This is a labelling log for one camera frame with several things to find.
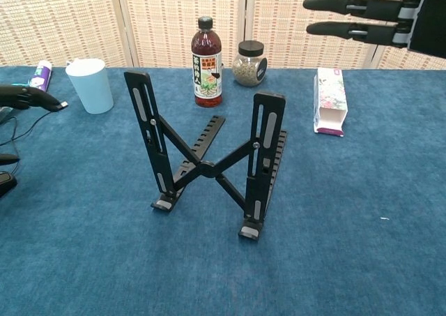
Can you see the black computer mouse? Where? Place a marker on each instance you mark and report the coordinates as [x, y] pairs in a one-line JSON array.
[[5, 183]]

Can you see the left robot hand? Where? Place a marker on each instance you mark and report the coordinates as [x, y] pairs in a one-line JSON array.
[[28, 98]]

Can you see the blue felt table cover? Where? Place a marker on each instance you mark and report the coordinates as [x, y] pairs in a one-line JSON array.
[[104, 260]]

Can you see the bamboo folding screen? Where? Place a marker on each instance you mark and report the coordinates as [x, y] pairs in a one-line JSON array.
[[174, 16]]

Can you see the glass jar black lid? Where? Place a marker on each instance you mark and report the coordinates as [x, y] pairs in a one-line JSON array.
[[249, 70]]

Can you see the light blue plastic cup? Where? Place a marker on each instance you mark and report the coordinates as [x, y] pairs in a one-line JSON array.
[[92, 89]]

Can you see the purple white toothpaste tube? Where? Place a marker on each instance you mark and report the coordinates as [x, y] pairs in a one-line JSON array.
[[43, 75]]

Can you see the dark tea bottle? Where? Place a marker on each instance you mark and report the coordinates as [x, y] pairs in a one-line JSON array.
[[205, 47]]

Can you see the floral paper box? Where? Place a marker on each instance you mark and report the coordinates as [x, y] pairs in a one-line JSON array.
[[331, 92]]

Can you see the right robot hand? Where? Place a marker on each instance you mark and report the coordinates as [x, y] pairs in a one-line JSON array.
[[428, 16]]

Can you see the black folding stand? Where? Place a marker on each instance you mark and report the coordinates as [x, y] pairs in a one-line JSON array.
[[268, 187]]

